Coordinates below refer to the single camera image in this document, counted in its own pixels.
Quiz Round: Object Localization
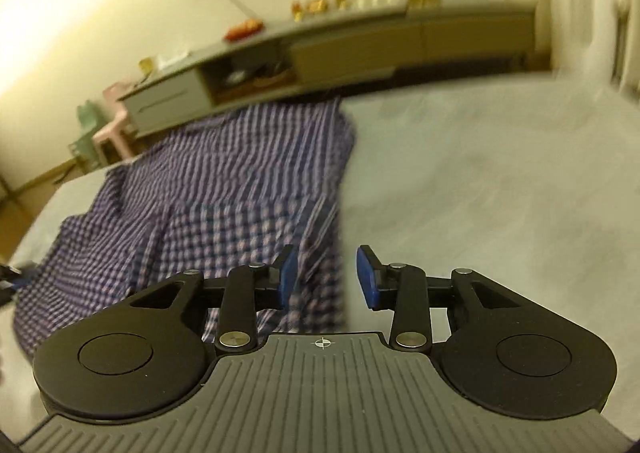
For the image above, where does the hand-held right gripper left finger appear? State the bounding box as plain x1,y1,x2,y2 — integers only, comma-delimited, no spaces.
129,244,299,353

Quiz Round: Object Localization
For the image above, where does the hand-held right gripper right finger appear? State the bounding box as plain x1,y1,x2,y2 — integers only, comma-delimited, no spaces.
355,244,526,353

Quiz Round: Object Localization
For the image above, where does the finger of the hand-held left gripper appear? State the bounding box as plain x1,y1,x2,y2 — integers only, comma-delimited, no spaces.
0,260,38,306

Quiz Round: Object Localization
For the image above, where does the blue plaid shirt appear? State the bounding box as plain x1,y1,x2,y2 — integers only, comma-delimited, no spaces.
12,100,358,359

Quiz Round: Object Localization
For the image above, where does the green plastic chair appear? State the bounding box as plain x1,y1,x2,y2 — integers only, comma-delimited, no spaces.
68,103,108,168

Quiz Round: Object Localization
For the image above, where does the pink plastic chair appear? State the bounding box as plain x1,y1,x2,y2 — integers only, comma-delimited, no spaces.
92,83,138,168

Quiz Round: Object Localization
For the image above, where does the grey tv cabinet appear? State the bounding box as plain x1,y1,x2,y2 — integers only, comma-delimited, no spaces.
117,3,538,138

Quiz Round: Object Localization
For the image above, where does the white paper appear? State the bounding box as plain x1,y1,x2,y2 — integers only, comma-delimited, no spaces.
156,50,191,70

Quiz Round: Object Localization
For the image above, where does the red fruit plate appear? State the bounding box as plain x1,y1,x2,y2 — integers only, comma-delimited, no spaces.
223,19,264,42

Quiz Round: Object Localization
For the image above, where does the cream curtain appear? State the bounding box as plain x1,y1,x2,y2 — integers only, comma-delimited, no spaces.
542,0,640,98

